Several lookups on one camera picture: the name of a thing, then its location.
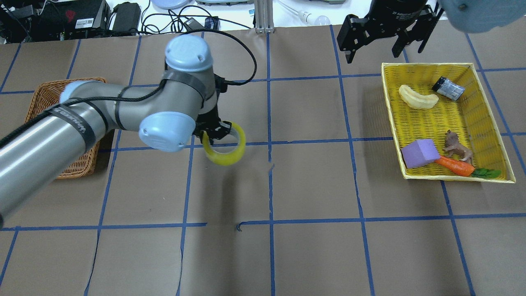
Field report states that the brown wicker basket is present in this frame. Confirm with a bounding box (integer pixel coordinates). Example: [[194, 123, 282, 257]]
[[24, 77, 108, 180]]

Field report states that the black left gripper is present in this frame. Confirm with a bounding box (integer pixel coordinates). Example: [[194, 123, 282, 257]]
[[193, 76, 232, 146]]

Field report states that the yellow woven basket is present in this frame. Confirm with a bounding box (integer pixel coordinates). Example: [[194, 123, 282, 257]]
[[381, 62, 516, 184]]

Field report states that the blue plate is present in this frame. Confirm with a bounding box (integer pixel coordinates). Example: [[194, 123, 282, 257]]
[[151, 0, 191, 10]]

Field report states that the purple foam cube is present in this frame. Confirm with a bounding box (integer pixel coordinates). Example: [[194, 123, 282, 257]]
[[401, 139, 441, 169]]

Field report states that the pale banana toy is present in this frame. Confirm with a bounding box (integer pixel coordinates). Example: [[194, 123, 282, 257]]
[[399, 85, 439, 109]]

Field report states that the brown toy animal figure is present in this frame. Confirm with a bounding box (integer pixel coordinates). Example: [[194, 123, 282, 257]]
[[442, 130, 473, 164]]

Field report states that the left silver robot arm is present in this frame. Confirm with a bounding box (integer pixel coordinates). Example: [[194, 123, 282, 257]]
[[0, 34, 218, 224]]

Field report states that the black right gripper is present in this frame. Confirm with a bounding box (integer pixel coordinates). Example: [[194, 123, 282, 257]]
[[337, 0, 444, 64]]

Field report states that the yellow clear tape roll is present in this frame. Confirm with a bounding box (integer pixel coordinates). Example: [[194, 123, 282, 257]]
[[203, 122, 247, 166]]

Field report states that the black computer box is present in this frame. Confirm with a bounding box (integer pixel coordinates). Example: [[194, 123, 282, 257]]
[[29, 0, 110, 42]]

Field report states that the aluminium frame post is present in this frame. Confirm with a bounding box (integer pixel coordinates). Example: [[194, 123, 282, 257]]
[[254, 0, 275, 34]]

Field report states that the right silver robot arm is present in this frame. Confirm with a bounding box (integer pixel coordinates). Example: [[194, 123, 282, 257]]
[[336, 0, 526, 63]]

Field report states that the orange toy carrot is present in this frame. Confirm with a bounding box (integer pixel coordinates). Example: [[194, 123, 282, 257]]
[[434, 155, 501, 179]]

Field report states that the black power adapter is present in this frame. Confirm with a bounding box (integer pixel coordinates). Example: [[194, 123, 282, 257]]
[[111, 2, 141, 36]]

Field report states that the black cylindrical can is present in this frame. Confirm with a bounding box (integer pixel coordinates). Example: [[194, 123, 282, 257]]
[[431, 76, 466, 102]]

